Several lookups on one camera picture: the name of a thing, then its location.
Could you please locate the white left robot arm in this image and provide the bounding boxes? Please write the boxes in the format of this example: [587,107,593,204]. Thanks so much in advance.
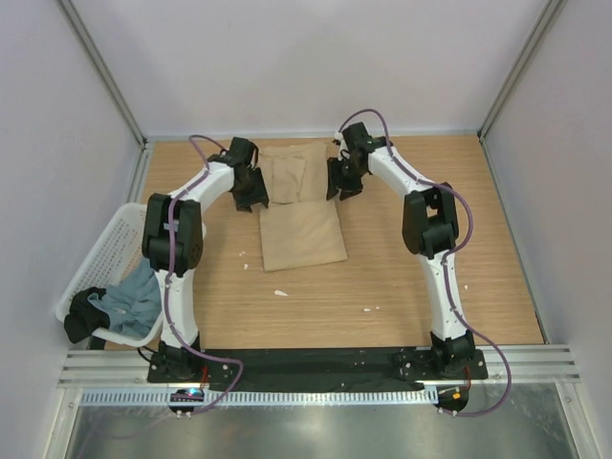
[142,135,270,383]

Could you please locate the blue grey t shirt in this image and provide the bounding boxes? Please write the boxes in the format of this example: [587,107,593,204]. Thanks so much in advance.
[88,258,162,339]

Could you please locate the left aluminium corner post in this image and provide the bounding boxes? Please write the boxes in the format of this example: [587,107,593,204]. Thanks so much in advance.
[55,0,149,150]

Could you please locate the white slotted cable duct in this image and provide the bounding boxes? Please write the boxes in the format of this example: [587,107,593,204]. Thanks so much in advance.
[80,386,438,407]

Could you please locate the aluminium frame rail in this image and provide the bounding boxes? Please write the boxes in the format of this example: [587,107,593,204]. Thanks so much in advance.
[57,344,579,388]

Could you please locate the aluminium corner post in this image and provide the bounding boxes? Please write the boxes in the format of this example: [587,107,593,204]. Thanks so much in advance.
[477,0,566,143]
[55,0,149,150]

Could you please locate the black t shirt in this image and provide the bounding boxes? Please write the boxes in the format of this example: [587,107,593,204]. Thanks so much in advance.
[63,287,110,344]

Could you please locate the right aluminium corner post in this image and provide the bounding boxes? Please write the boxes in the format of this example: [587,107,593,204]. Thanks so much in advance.
[477,0,566,143]

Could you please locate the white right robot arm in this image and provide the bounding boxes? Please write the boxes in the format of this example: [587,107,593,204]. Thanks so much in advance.
[327,122,475,379]

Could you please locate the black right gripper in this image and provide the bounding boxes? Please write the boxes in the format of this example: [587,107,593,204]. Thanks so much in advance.
[326,157,365,201]

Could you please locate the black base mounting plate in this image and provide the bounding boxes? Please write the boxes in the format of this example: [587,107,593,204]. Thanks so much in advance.
[146,346,489,393]

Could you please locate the beige t shirt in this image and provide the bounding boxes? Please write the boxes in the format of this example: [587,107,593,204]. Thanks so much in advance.
[259,142,348,272]

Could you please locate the white plastic laundry basket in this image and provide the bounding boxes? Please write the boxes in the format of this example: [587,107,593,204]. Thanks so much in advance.
[55,203,208,348]

